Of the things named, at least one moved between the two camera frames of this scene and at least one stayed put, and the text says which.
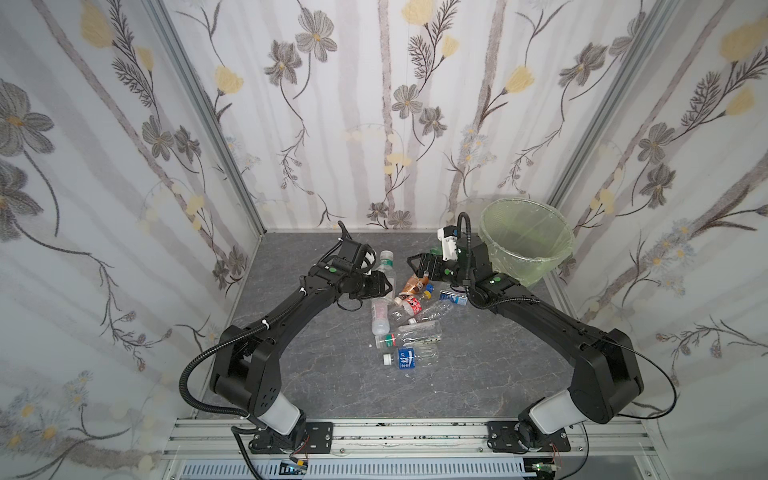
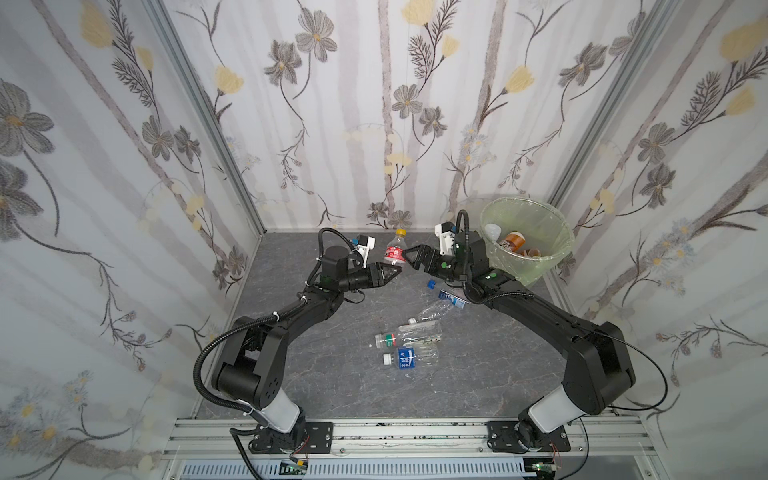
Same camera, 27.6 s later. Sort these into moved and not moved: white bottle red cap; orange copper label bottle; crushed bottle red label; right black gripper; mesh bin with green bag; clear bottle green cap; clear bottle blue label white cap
Moved: orange copper label bottle; crushed bottle red label; white bottle red cap
Not moved: right black gripper; mesh bin with green bag; clear bottle green cap; clear bottle blue label white cap
